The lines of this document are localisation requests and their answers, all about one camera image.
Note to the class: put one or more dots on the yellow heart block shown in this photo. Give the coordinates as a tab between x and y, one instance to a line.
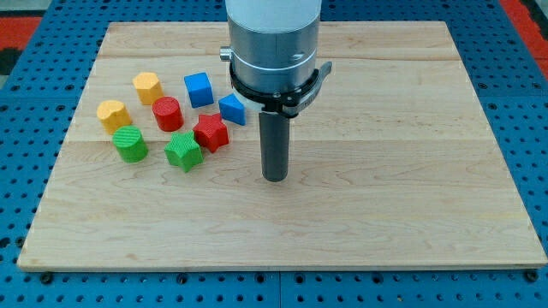
113	114

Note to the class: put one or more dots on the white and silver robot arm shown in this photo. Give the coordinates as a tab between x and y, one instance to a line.
272	67

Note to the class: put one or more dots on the red cylinder block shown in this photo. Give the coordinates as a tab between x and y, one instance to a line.
168	114

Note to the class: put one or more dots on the green cylinder block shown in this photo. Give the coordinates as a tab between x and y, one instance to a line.
130	144

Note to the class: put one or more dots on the yellow hexagon block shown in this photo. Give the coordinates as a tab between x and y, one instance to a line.
148	87

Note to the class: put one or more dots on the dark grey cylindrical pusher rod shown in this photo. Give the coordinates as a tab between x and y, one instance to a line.
274	145

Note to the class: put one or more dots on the red star block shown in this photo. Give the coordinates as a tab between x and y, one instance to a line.
210	132

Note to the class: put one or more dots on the green star block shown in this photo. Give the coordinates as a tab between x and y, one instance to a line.
183	151

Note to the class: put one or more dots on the black clamp ring mount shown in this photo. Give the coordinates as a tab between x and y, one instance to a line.
287	104

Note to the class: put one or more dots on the blue triangle block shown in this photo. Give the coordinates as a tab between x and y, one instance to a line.
232	109

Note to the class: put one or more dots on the blue cube block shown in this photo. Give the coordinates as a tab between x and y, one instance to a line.
199	90

